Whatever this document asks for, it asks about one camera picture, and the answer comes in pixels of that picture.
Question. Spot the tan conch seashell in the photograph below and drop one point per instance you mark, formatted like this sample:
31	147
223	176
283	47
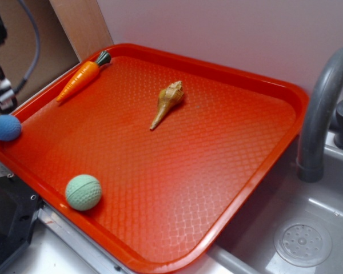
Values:
167	99

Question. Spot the orange toy carrot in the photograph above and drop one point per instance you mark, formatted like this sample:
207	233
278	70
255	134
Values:
83	76

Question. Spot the red plastic tray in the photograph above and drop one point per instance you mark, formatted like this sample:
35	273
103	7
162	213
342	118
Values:
167	193

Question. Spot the black box with screws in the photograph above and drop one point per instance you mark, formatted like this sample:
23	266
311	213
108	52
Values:
19	206

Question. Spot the brown cardboard panel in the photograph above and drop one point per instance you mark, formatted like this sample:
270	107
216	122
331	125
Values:
16	54

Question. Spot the round sink drain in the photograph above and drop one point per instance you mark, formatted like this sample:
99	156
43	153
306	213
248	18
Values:
302	242

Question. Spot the grey toy sink basin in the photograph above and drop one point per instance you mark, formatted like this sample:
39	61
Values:
246	245

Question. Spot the green dimpled ball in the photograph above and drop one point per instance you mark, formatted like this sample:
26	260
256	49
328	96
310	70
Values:
83	192

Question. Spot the blue dimpled ball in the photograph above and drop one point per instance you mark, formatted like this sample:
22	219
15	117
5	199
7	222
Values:
10	128

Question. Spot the grey curved faucet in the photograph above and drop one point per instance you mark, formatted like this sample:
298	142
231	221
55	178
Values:
320	115

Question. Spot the wooden board strip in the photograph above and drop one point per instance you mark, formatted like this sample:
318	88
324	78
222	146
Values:
84	26

